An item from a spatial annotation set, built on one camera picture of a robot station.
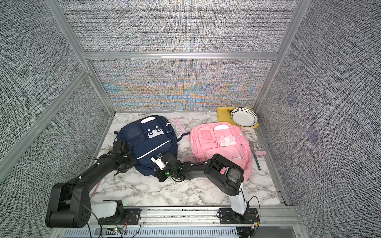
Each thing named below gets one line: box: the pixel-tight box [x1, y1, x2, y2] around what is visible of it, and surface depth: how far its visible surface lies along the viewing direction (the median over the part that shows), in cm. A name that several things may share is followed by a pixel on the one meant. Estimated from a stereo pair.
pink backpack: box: [175, 118, 267, 182], surface depth 99 cm
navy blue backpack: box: [114, 115, 191, 177], surface depth 102 cm
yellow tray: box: [216, 107, 260, 128], surface depth 118 cm
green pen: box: [253, 152, 261, 171], surface depth 94 cm
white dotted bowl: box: [230, 107, 258, 128], surface depth 116 cm
